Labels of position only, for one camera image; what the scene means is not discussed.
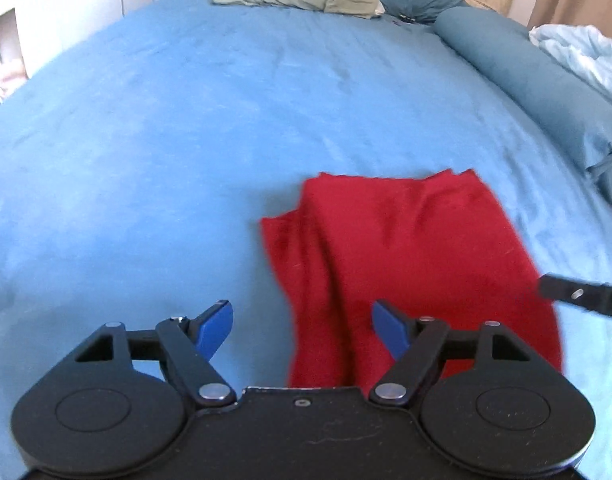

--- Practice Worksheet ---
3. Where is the red garment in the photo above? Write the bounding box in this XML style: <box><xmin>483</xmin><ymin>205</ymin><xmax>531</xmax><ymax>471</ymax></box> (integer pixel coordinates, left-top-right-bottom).
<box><xmin>260</xmin><ymin>170</ymin><xmax>562</xmax><ymax>390</ymax></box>

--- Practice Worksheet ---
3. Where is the teal bolster duvet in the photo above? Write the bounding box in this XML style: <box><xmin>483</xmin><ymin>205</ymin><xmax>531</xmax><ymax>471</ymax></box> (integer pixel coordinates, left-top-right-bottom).
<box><xmin>434</xmin><ymin>6</ymin><xmax>612</xmax><ymax>205</ymax></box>

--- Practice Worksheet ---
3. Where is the blue bed sheet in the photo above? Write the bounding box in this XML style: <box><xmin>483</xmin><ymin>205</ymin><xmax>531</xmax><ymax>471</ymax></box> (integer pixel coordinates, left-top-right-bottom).
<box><xmin>0</xmin><ymin>0</ymin><xmax>612</xmax><ymax>479</ymax></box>

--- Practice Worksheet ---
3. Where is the light blue blanket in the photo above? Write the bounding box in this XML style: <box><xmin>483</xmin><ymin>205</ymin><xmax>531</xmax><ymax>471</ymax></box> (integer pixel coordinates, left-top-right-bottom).
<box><xmin>529</xmin><ymin>24</ymin><xmax>612</xmax><ymax>102</ymax></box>

